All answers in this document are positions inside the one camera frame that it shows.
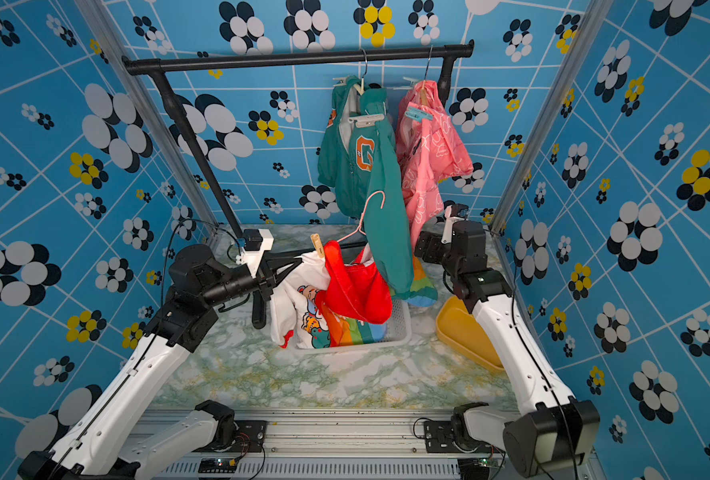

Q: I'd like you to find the beige clothespin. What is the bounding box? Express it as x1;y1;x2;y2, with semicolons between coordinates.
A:
310;233;325;259

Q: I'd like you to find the red white rainbow jacket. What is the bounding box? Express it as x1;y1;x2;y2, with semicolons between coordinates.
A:
269;241;438;350

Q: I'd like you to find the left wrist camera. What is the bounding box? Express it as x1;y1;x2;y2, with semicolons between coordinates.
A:
236;228;274;276

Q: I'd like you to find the white plastic basket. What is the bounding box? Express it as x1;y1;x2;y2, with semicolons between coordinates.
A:
287;298;412;354

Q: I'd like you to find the green letter jacket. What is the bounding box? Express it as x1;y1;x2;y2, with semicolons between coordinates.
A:
317;76;413;296

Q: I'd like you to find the green circuit board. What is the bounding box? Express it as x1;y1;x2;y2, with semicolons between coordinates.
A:
198;458;238;474

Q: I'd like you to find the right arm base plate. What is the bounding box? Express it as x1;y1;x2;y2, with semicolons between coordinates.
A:
419;419;488;454

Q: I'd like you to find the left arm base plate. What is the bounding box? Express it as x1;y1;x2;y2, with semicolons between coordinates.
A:
196;420;268;454

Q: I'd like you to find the yellow plastic tub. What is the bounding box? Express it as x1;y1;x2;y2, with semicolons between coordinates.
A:
436;297;505;373

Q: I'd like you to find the white clothespin on green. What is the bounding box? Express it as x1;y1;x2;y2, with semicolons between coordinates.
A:
348;114;385;128

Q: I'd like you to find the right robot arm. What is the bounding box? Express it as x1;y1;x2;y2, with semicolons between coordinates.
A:
415;220;600;478

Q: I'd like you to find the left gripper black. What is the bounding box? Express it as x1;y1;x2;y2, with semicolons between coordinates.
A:
203;251;302;309

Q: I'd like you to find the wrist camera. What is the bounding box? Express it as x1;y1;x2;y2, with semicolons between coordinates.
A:
441;204;460;245
236;228;274;276

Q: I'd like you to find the pink printed jacket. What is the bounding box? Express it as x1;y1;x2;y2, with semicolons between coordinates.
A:
396;80;473;246

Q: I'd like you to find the black clothes rack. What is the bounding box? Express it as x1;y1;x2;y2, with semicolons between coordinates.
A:
122;40;475;330

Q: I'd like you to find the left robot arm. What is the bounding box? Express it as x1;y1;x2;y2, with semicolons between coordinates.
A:
17;244;301;479

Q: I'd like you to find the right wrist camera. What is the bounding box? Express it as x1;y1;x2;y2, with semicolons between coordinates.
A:
441;204;460;245

